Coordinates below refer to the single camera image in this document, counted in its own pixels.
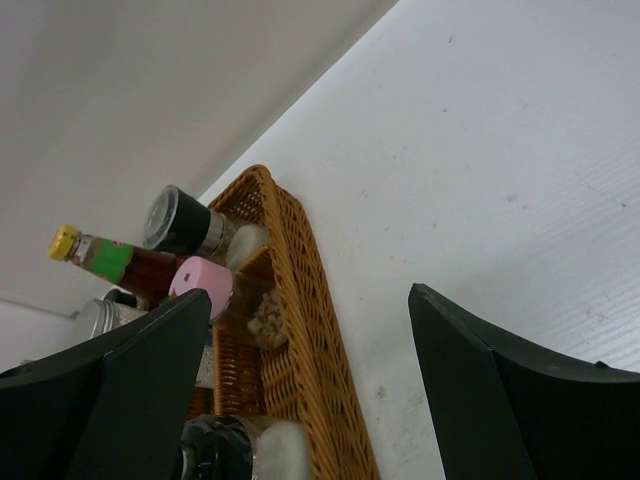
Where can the pink lid spice jar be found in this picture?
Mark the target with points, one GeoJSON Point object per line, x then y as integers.
{"type": "Point", "coordinates": [245, 307]}

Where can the silver lid tall jar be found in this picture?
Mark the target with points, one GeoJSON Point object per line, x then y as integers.
{"type": "Point", "coordinates": [98, 317]}

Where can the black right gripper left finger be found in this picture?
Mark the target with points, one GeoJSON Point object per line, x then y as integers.
{"type": "Point", "coordinates": [112, 407]}

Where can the black cap salt grinder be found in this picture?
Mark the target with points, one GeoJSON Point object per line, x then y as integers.
{"type": "Point", "coordinates": [179, 224]}

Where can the yellow cap sauce bottle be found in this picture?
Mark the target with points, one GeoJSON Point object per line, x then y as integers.
{"type": "Point", "coordinates": [145, 273]}

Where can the black stopper white bottle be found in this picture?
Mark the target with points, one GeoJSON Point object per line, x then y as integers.
{"type": "Point", "coordinates": [236, 447]}

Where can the brown wicker divided tray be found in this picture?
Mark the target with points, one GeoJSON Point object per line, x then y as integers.
{"type": "Point", "coordinates": [307, 379]}

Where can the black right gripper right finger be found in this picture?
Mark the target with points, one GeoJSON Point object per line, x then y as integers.
{"type": "Point", "coordinates": [504, 407]}

